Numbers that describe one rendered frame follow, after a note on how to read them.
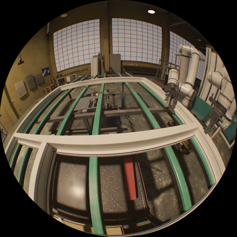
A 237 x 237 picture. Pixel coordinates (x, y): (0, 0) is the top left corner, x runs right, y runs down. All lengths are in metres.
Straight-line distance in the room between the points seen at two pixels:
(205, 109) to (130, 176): 1.29
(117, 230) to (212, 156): 0.66
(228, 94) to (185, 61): 0.79
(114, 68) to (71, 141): 7.29
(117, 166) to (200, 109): 1.34
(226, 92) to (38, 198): 0.86
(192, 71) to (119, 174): 1.03
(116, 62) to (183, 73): 6.64
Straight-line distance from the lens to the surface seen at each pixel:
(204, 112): 1.41
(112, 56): 7.44
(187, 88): 0.76
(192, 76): 0.84
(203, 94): 1.47
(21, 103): 6.76
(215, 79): 0.63
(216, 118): 0.46
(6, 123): 6.20
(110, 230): 0.63
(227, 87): 0.48
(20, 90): 6.67
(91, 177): 0.32
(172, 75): 0.68
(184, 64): 1.16
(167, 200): 1.38
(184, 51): 1.13
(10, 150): 0.92
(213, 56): 1.53
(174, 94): 0.61
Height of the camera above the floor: 1.17
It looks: 41 degrees down
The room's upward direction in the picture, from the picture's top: 1 degrees counter-clockwise
